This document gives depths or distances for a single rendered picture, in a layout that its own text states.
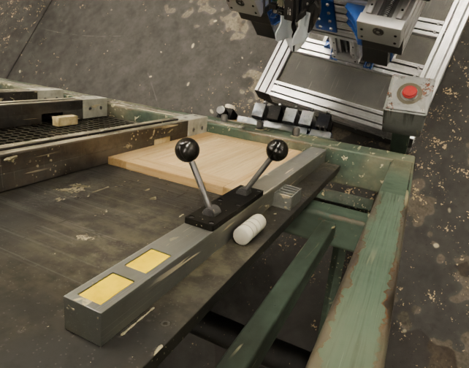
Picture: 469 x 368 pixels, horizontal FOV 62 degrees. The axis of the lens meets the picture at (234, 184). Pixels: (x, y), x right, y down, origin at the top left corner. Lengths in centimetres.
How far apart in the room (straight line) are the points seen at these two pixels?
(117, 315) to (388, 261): 34
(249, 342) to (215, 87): 215
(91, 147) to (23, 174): 18
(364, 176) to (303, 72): 107
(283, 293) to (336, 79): 163
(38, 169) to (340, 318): 65
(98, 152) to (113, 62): 215
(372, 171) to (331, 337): 88
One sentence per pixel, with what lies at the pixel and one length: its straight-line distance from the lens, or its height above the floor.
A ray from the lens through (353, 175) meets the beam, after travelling 123.
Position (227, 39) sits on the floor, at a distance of 272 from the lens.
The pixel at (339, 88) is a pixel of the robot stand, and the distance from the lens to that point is 210.
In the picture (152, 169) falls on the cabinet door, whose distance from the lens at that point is 91.
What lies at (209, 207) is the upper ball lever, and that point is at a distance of 59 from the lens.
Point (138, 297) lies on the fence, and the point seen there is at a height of 167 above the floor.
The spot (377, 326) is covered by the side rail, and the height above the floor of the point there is 162.
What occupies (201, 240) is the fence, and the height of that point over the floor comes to 156.
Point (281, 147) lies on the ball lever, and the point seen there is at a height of 146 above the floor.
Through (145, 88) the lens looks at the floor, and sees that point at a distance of 280.
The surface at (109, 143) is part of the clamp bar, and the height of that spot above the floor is 132.
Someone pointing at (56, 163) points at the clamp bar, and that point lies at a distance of 89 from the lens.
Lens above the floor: 205
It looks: 65 degrees down
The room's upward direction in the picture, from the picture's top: 50 degrees counter-clockwise
